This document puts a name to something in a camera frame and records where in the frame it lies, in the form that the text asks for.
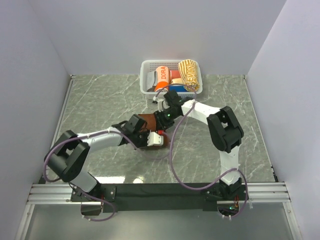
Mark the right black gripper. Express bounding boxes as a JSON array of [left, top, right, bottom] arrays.
[[154, 107, 181, 132]]

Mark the brown towel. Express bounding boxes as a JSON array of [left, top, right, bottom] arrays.
[[138, 113, 170, 150]]

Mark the yellow striped Doraemon towel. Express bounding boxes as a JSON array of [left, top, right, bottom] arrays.
[[178, 59, 200, 92]]

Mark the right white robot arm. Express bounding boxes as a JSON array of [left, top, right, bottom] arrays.
[[153, 90, 244, 201]]

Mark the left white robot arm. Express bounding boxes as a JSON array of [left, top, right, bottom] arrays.
[[43, 114, 157, 201]]

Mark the blue rolled towel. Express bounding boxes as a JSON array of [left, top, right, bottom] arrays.
[[169, 85, 188, 93]]

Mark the cream rolled towel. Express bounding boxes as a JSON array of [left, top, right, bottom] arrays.
[[170, 78, 184, 84]]

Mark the orange white rolled towel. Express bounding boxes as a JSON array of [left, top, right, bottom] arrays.
[[154, 66, 171, 92]]

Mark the grey rolled towel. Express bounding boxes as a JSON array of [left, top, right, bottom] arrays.
[[146, 70, 158, 92]]

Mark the red rolled towel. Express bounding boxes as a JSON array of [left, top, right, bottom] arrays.
[[170, 70, 181, 79]]

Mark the white plastic basket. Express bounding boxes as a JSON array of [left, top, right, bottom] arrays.
[[139, 59, 203, 100]]

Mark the black base beam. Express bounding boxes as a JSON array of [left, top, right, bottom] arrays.
[[70, 179, 249, 218]]

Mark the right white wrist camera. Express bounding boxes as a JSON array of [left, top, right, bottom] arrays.
[[152, 98, 169, 112]]

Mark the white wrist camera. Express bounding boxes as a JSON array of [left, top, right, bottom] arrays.
[[152, 98, 169, 112], [147, 131, 164, 147]]

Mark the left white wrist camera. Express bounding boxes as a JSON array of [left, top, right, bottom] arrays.
[[147, 131, 164, 147]]

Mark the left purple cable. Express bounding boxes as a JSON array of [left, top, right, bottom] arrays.
[[43, 129, 173, 222]]

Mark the aluminium rail frame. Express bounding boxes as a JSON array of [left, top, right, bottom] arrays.
[[14, 73, 301, 240]]

